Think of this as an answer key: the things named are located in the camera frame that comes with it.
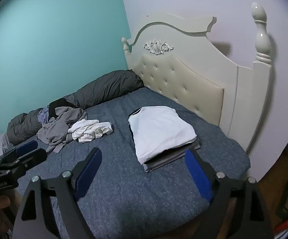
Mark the dark grey rolled duvet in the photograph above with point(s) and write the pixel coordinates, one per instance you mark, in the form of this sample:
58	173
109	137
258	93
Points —
105	88

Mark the person left hand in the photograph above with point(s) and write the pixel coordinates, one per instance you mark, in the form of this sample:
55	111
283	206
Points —
9	199

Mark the grey sweatshirt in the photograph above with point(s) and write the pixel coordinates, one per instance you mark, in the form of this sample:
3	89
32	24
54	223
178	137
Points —
55	132

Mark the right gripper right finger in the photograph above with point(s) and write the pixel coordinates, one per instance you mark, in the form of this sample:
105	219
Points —
250	217

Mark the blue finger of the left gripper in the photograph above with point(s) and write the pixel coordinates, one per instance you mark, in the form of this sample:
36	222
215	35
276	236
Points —
27	148

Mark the white long sleeve garment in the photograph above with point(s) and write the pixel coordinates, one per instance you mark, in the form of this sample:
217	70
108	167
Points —
89	130

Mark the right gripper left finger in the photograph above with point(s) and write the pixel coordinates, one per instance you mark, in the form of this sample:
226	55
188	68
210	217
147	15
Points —
35	217

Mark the blue-purple crumpled garment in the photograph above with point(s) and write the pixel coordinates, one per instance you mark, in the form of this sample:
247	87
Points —
43	115

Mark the blue-grey bed sheet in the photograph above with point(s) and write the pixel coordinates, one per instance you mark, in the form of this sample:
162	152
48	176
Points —
123	200

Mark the cream tufted headboard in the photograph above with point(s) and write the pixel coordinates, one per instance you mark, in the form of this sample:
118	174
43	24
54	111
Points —
173	56

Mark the white polo shirt black collar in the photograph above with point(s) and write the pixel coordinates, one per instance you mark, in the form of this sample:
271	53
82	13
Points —
161	131

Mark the folded black white garment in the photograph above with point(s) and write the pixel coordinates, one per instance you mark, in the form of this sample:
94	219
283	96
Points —
173	156

